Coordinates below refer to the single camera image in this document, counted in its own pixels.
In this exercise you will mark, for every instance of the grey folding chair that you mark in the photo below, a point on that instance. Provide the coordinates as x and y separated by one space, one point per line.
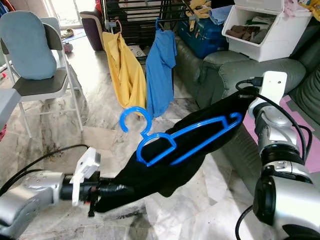
42 87

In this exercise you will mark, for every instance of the mauve blanket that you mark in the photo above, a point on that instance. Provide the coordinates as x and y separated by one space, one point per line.
311 152

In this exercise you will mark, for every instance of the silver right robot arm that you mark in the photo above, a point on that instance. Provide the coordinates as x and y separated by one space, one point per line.
275 125

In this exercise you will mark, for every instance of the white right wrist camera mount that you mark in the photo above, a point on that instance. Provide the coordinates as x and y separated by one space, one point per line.
274 85

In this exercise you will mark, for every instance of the mustard crumpled garment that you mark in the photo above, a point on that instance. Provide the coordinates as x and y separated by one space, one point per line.
199 12

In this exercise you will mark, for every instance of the yellow t-shirt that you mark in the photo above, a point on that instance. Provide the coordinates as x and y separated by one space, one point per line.
125 75

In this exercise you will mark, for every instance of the dark purple upholstered seat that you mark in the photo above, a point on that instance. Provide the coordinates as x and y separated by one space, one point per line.
91 29

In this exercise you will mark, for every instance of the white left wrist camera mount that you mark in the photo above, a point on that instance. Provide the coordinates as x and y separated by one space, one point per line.
87 167

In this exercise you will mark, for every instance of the blue t-shirt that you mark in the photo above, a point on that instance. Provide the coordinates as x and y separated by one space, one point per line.
160 70

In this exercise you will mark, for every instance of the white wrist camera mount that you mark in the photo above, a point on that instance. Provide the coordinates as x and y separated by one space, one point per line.
274 85
87 167

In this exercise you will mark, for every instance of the blue plastic hanger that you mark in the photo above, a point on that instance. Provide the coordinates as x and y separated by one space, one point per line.
159 24
124 119

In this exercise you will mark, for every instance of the light blue cushion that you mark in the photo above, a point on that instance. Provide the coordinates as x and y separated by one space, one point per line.
27 45

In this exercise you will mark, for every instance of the pale pink cloth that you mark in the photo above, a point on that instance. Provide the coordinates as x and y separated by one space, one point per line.
292 7

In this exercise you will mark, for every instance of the white folding table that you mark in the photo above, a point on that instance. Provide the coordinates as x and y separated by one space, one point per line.
7 105

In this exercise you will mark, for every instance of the light blue folded cloth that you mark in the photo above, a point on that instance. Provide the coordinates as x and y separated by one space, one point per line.
221 14

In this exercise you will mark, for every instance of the black metal drying rack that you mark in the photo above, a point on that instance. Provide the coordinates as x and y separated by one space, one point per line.
145 15

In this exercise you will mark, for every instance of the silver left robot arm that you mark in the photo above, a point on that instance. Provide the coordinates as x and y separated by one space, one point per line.
30 195

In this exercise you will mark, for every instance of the pink plastic hanger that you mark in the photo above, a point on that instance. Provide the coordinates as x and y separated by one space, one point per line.
118 27

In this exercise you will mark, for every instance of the brown folded garment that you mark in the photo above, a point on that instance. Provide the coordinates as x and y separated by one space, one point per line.
242 32

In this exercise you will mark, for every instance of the black garment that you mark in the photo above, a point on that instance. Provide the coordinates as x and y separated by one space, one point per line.
180 170

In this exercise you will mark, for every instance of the grey green sofa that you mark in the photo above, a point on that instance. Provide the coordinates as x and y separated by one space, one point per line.
235 70

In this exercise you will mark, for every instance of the white plastic basket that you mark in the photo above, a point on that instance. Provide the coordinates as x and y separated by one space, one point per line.
277 47

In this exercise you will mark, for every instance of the green white garment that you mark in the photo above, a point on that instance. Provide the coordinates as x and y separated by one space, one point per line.
264 22

